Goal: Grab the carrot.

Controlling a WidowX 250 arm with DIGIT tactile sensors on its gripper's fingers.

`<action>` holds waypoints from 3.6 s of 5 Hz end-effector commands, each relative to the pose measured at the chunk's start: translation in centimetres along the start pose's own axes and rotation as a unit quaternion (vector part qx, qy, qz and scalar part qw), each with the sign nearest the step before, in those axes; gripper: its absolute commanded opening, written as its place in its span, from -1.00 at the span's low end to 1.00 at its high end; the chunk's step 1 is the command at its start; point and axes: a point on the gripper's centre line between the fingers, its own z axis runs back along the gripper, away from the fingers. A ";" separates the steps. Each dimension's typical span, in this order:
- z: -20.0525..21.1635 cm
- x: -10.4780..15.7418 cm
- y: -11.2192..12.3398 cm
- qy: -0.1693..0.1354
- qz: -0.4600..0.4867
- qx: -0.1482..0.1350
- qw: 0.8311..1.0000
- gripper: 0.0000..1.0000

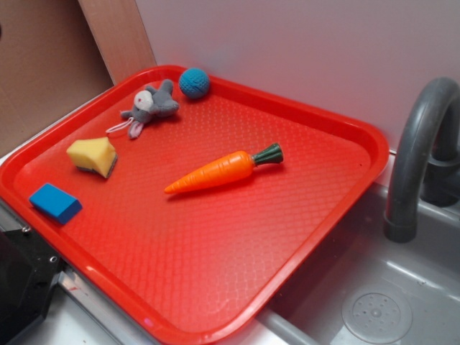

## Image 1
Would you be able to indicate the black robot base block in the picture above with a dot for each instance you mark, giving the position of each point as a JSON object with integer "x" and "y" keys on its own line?
{"x": 30, "y": 269}

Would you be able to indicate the brown cardboard panel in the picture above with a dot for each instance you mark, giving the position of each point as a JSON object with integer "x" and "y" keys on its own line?
{"x": 57, "y": 55}

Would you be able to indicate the grey plastic faucet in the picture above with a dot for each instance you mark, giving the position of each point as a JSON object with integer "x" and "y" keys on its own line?
{"x": 426, "y": 166}

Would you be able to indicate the blue textured ball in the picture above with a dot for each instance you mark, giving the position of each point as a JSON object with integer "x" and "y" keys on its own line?
{"x": 194, "y": 83}

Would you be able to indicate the orange plastic toy carrot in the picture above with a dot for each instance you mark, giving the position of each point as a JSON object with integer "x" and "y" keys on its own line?
{"x": 228, "y": 169}

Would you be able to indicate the yellow sponge with grey pad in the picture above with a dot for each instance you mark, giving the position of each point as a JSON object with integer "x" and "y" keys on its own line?
{"x": 93, "y": 155}

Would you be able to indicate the red plastic tray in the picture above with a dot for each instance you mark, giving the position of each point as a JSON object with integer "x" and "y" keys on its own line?
{"x": 192, "y": 268}

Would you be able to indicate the grey plastic sink basin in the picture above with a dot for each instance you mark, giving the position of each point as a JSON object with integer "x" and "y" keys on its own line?
{"x": 358, "y": 287}

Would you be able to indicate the blue wedge block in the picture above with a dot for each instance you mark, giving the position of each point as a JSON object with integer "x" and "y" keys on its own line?
{"x": 55, "y": 203}

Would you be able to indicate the grey plush bunny toy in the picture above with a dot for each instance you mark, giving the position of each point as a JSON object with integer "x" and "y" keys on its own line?
{"x": 148, "y": 104}

